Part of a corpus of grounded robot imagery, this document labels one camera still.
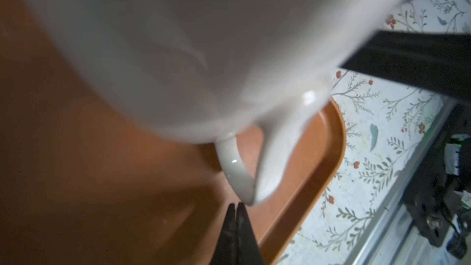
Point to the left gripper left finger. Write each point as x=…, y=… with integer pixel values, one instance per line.
x=226, y=248

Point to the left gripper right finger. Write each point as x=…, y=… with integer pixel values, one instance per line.
x=247, y=249

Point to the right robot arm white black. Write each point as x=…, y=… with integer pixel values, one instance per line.
x=422, y=43

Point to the orange plastic tray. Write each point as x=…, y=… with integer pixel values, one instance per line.
x=81, y=184

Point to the white cream mug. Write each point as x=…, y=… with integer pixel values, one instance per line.
x=245, y=75

